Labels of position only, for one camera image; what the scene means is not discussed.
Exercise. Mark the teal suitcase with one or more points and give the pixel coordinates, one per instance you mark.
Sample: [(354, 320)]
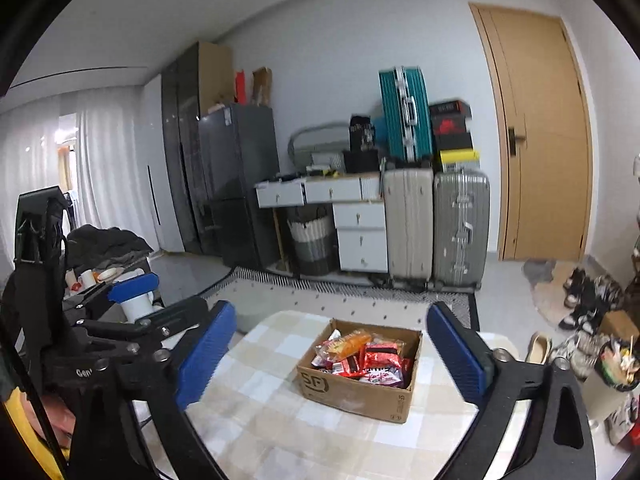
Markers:
[(400, 115)]

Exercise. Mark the beige suitcase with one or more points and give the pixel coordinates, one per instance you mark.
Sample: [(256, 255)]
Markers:
[(407, 230)]

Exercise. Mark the plain black shoe box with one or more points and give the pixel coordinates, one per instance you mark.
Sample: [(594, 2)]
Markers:
[(452, 142)]

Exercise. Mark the tall dark cabinet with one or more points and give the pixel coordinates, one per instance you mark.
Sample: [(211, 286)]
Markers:
[(180, 160)]

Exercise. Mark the red noodle snack packet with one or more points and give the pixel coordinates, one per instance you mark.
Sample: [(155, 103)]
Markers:
[(382, 352)]

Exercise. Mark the brown carton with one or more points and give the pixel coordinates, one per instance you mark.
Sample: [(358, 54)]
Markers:
[(617, 325)]

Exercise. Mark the black white patterned rug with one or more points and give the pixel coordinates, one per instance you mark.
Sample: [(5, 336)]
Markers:
[(350, 290)]

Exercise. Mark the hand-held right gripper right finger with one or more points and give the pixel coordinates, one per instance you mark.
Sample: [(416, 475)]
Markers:
[(457, 355)]

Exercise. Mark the red paper bag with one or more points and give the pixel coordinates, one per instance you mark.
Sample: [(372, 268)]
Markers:
[(240, 87)]

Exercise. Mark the brown cardboard box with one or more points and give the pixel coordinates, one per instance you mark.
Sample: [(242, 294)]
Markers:
[(350, 395)]

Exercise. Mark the white curtain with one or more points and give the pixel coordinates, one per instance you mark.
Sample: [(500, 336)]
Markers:
[(100, 160)]

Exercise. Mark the person's left hand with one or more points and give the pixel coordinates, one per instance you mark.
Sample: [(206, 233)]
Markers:
[(50, 420)]

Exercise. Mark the black paper bag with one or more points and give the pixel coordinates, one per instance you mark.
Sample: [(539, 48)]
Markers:
[(362, 135)]

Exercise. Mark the white drawer desk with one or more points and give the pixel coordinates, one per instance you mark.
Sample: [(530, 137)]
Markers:
[(360, 240)]

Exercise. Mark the woven laundry basket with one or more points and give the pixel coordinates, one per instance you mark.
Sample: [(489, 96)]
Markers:
[(312, 250)]

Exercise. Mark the yellow shoe box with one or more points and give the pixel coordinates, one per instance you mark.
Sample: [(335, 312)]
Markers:
[(459, 157)]

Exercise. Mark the brown paper bag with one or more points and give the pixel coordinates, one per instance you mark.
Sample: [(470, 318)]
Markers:
[(261, 87)]

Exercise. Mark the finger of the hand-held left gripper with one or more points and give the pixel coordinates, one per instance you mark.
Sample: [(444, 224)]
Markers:
[(132, 289), (175, 312)]

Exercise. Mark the black shoe box red label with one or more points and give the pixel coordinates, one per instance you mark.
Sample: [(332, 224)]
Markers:
[(450, 108)]

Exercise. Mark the wooden door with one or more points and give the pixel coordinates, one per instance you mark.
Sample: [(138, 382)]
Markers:
[(545, 160)]

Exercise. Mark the dark jacket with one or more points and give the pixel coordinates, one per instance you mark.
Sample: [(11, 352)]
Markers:
[(107, 245)]

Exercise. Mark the grey refrigerator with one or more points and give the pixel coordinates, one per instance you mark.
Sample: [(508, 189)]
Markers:
[(240, 185)]

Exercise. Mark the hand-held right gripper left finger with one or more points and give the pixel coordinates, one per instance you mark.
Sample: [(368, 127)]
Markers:
[(205, 360)]

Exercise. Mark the silver suitcase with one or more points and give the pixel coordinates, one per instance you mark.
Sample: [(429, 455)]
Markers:
[(460, 230)]

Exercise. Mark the white noodle snack packet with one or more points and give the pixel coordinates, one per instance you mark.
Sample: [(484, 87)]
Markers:
[(382, 376)]

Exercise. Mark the black storage box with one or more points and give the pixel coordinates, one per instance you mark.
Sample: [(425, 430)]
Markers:
[(362, 161)]

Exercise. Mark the black white shoes pile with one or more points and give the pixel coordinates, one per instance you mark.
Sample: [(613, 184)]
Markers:
[(575, 285)]

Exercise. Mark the orange bread packet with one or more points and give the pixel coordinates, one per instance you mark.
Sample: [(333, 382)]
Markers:
[(350, 342)]

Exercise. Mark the oval grey framed mirror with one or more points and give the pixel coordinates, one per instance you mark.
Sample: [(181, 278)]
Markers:
[(320, 142)]

